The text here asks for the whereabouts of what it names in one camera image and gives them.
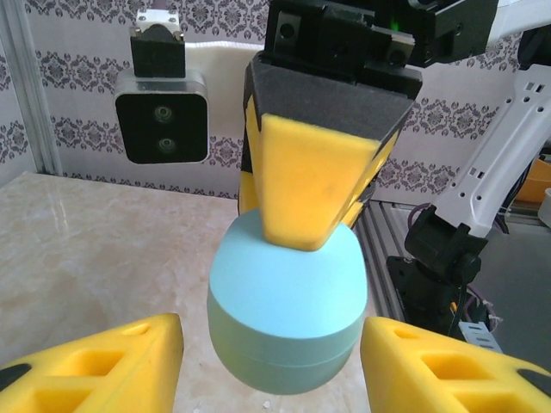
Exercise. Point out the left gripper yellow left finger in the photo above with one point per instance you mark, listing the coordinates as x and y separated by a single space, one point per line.
107 370

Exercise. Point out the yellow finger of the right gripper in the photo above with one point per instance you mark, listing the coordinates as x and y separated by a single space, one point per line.
301 180

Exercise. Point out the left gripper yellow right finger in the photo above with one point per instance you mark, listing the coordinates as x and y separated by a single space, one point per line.
452 374

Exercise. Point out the blue earbud charging case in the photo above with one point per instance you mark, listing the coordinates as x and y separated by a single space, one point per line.
284 310

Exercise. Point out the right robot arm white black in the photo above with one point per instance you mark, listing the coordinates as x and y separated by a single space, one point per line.
486 189

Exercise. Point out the yellow plastic container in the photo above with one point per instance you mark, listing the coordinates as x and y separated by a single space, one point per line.
534 180

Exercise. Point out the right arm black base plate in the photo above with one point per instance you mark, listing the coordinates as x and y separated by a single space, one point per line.
413 301

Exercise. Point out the aluminium mounting rail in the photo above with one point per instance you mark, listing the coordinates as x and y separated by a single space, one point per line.
379 258

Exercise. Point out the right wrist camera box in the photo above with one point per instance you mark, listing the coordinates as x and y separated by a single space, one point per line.
161 116

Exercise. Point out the aluminium frame post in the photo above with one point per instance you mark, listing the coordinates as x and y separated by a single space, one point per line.
34 107

